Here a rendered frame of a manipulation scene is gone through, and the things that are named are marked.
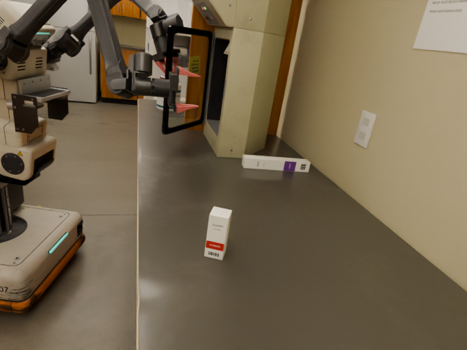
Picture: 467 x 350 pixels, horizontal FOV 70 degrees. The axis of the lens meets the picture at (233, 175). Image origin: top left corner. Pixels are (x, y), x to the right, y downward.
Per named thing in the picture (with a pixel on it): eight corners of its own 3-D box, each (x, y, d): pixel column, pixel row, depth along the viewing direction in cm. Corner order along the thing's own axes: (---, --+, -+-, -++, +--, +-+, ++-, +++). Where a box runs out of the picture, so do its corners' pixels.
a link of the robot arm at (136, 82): (131, 96, 106) (131, 92, 101) (131, 75, 106) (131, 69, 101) (153, 98, 108) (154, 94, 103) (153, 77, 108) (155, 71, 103)
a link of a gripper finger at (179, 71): (203, 70, 104) (172, 67, 101) (201, 93, 107) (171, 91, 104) (199, 68, 110) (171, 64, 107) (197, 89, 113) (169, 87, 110)
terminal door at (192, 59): (203, 123, 156) (212, 31, 140) (162, 135, 129) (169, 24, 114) (201, 123, 156) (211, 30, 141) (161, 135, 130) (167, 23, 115)
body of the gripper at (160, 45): (160, 61, 136) (155, 42, 134) (181, 53, 131) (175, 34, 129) (151, 61, 130) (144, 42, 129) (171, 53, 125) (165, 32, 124)
